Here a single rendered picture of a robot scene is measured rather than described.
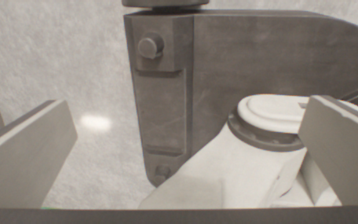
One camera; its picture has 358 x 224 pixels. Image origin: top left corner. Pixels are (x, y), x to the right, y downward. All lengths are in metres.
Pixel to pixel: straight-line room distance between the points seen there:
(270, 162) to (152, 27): 0.31
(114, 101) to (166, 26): 0.46
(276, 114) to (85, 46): 0.62
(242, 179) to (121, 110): 0.60
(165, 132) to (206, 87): 0.16
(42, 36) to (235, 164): 0.75
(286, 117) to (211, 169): 0.14
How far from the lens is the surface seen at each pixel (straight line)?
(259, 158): 0.33
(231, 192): 0.28
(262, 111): 0.35
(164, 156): 0.57
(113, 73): 0.75
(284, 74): 0.49
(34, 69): 0.96
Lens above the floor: 0.61
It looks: 57 degrees down
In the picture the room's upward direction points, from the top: 158 degrees counter-clockwise
